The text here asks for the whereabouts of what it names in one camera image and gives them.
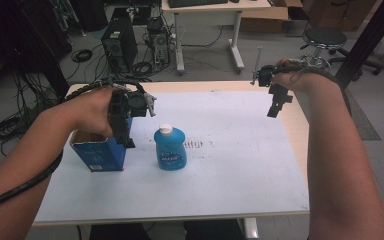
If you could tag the person's left hand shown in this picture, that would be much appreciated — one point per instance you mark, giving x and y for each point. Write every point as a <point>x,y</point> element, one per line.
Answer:
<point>91,111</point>

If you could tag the black computer tower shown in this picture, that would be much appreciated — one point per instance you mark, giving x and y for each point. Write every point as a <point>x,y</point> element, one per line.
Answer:
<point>120,45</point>

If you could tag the blue bottle with white cap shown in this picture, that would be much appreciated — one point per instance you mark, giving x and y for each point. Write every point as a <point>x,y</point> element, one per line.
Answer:
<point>170,150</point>

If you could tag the blue cardboard box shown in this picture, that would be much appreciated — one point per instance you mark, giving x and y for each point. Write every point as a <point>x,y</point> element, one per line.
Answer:
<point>101,155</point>

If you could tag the white office desk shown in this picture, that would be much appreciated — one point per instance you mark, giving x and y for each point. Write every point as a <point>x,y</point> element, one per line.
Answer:
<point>210,20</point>

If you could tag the white table leg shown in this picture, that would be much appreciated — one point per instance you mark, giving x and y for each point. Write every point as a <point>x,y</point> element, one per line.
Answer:
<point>250,229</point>

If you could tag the person's right hand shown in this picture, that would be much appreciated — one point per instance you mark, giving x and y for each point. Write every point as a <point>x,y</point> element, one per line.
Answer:
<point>295,80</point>

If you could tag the grey open computer case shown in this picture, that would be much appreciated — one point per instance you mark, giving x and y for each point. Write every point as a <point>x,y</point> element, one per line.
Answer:
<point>158,41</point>

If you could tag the brown cardboard box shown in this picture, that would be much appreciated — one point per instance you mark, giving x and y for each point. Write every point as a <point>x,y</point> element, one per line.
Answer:
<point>266,18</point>

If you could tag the black metal post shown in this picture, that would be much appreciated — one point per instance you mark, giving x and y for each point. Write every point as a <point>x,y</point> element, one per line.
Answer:
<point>366,43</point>

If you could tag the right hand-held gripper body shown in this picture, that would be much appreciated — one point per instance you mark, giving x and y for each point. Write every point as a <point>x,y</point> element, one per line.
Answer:
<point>266,76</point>

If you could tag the grey floor mat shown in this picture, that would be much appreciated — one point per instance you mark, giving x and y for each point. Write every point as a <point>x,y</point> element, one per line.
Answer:
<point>363,120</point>

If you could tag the black keyboard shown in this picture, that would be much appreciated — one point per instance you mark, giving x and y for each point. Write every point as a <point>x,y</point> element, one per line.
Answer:
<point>196,2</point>

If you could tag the black round stool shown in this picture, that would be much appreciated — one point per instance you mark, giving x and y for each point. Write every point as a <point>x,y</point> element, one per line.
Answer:
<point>325,38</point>

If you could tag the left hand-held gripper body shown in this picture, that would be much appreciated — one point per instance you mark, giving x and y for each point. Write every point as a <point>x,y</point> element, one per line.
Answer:
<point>135,101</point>

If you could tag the brown wooden cabinet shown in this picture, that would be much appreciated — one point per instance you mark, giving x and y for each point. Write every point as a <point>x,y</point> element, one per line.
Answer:
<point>340,13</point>

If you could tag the white table mat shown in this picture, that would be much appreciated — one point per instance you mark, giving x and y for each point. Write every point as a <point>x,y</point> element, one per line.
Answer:
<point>220,160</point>

